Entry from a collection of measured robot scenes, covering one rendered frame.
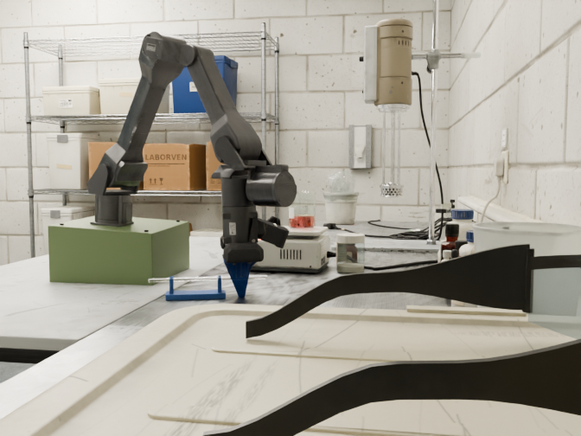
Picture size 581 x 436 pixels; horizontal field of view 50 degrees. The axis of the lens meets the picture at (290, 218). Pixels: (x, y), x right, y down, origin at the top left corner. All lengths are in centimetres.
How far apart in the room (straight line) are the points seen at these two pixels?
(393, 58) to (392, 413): 156
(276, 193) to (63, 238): 47
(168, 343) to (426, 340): 11
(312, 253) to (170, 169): 243
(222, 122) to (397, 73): 78
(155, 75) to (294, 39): 277
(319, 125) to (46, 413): 365
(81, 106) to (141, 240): 273
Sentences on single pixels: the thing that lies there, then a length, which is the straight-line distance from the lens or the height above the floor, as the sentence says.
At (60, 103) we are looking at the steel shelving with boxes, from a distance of 395.
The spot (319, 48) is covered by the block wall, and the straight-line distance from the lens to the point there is 388.
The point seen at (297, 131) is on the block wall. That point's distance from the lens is 384.
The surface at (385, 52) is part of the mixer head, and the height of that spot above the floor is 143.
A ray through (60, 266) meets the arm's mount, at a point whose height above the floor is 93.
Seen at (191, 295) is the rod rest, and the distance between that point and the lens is 106.
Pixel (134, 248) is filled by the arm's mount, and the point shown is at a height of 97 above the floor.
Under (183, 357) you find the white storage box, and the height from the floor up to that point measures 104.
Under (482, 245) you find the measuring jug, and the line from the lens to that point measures 77.
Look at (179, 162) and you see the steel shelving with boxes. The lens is 364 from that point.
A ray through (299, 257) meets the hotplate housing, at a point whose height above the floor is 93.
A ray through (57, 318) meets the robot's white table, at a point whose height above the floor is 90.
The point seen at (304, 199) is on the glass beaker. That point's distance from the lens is 133.
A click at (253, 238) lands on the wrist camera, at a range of 103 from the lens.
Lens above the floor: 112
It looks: 5 degrees down
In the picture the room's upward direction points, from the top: straight up
